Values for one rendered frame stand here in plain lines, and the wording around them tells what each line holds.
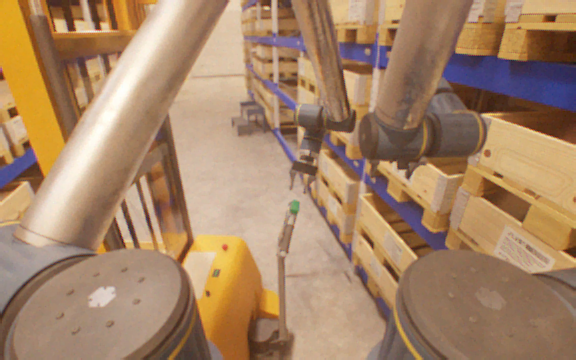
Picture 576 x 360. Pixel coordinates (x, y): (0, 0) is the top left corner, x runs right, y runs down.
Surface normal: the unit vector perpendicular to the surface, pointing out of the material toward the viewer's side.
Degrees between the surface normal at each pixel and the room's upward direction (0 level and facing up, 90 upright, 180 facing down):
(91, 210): 78
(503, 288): 0
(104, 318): 0
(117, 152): 73
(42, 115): 90
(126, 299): 0
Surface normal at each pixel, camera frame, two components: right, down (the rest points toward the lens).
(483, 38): 0.23, 0.45
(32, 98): -0.07, 0.47
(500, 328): 0.00, -0.88
